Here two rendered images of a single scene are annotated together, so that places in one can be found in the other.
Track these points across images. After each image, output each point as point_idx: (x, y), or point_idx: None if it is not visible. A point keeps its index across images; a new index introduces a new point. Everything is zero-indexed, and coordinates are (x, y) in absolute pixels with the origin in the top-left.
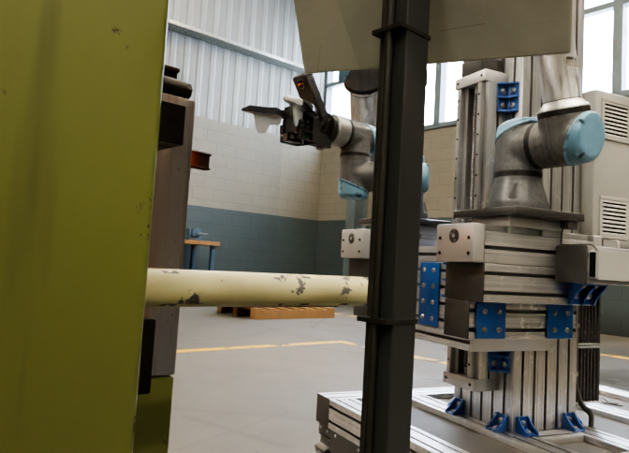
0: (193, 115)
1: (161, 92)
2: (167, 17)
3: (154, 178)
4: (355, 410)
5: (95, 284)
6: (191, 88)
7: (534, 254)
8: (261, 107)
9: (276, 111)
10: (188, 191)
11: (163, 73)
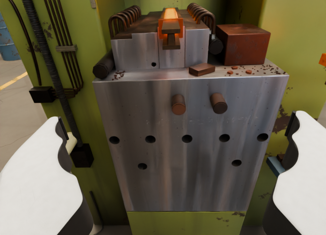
0: (94, 92)
1: (32, 84)
2: (21, 58)
3: (43, 109)
4: None
5: None
6: (92, 70)
7: None
8: (290, 143)
9: (265, 216)
10: (107, 140)
11: (29, 78)
